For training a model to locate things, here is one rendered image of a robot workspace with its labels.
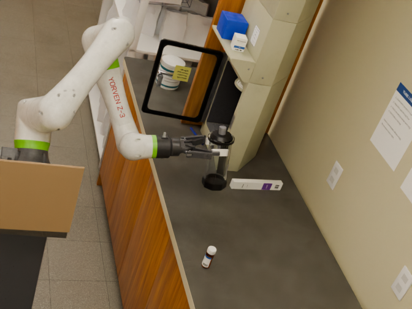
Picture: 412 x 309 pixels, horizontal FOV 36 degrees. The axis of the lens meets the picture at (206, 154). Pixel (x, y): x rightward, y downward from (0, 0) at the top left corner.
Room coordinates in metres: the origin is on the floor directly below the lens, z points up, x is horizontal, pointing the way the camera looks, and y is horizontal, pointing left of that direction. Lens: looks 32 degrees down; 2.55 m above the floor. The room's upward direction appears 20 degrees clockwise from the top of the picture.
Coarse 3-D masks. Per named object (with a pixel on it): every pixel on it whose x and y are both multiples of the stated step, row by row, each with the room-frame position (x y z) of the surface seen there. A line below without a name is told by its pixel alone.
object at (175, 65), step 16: (176, 48) 2.67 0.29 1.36; (208, 48) 2.71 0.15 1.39; (160, 64) 2.65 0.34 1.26; (176, 64) 2.67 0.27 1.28; (192, 64) 2.70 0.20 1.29; (208, 64) 2.72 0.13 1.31; (176, 80) 2.68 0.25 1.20; (192, 80) 2.70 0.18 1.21; (208, 80) 2.73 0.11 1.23; (160, 96) 2.66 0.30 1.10; (176, 96) 2.69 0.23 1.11; (192, 96) 2.71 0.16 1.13; (176, 112) 2.70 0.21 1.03; (192, 112) 2.72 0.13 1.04
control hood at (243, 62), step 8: (216, 32) 2.64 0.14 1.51; (224, 40) 2.58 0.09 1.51; (224, 48) 2.50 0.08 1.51; (232, 56) 2.44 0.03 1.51; (240, 56) 2.47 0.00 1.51; (248, 56) 2.50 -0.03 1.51; (232, 64) 2.43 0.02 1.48; (240, 64) 2.44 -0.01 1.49; (248, 64) 2.45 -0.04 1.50; (240, 72) 2.44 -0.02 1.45; (248, 72) 2.46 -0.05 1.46; (248, 80) 2.46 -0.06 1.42
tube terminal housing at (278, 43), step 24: (264, 24) 2.51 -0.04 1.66; (288, 24) 2.50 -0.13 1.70; (264, 48) 2.47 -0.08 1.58; (288, 48) 2.53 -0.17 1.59; (264, 72) 2.49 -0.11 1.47; (288, 72) 2.67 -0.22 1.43; (240, 96) 2.49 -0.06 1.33; (264, 96) 2.51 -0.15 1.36; (240, 120) 2.48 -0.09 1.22; (264, 120) 2.61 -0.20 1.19; (240, 144) 2.50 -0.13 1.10; (240, 168) 2.54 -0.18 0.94
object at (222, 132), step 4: (220, 128) 2.18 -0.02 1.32; (224, 128) 2.18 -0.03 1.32; (212, 132) 2.19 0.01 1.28; (216, 132) 2.19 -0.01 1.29; (220, 132) 2.18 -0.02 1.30; (224, 132) 2.18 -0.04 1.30; (228, 132) 2.21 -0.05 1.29; (212, 136) 2.17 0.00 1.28; (216, 136) 2.16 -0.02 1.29; (220, 136) 2.16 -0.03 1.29; (224, 136) 2.17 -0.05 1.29; (228, 136) 2.18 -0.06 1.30; (220, 140) 2.15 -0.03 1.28; (224, 140) 2.15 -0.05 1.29; (228, 140) 2.16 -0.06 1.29
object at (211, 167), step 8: (208, 136) 2.17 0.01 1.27; (232, 136) 2.21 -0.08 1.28; (208, 144) 2.18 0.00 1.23; (208, 160) 2.15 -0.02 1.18; (216, 160) 2.14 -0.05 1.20; (224, 160) 2.15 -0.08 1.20; (208, 168) 2.15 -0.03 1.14; (216, 168) 2.14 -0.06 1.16; (224, 168) 2.15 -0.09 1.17; (208, 176) 2.14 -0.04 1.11; (216, 176) 2.13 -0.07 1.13; (224, 176) 2.16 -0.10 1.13; (216, 184) 2.13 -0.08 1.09
